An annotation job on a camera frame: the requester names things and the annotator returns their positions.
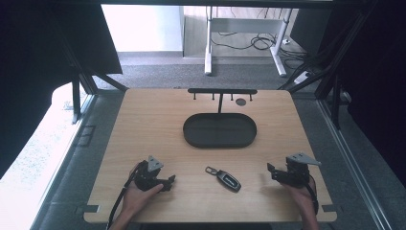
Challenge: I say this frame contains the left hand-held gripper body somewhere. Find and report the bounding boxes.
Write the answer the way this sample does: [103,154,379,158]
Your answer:
[133,155,168,193]

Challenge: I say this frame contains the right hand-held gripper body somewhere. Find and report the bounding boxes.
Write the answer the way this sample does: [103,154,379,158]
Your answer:
[277,151,322,189]

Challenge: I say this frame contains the black car key fob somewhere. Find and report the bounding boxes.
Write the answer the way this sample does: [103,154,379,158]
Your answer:
[204,165,242,194]

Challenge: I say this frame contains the black key rack with tray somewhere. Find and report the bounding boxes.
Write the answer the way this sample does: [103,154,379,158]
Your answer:
[182,87,259,150]

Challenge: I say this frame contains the person's left hand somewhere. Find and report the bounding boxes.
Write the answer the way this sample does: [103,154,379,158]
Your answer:
[122,183,165,221]

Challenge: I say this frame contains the person's right hand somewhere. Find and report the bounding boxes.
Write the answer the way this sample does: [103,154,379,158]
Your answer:
[282,177,316,210]

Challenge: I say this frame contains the grey floor socket cover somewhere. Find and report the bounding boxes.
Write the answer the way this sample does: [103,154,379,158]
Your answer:
[76,125,97,148]

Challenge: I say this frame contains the white power strip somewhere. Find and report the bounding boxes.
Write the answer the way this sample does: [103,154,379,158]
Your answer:
[293,70,312,86]

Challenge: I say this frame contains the black curtain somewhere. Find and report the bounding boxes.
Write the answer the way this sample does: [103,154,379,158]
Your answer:
[0,0,124,180]
[319,0,406,190]

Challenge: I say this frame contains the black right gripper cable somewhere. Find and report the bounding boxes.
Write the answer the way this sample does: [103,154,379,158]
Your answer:
[305,173,320,216]

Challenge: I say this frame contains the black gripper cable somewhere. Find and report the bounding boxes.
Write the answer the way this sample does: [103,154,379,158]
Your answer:
[105,162,143,230]
[305,173,320,216]

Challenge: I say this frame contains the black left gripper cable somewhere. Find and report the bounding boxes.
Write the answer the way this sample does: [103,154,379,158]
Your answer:
[105,162,143,230]

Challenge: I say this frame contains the aluminium floor rail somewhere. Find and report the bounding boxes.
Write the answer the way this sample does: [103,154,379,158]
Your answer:
[317,99,392,230]

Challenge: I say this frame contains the black metal frame strut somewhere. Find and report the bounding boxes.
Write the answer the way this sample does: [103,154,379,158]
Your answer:
[60,37,129,126]
[277,6,377,130]

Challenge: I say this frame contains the black cables on floor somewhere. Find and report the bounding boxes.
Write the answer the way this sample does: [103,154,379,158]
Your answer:
[211,7,317,70]

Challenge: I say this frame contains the white metal desk frame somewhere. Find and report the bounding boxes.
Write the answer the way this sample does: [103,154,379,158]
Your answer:
[204,6,294,78]

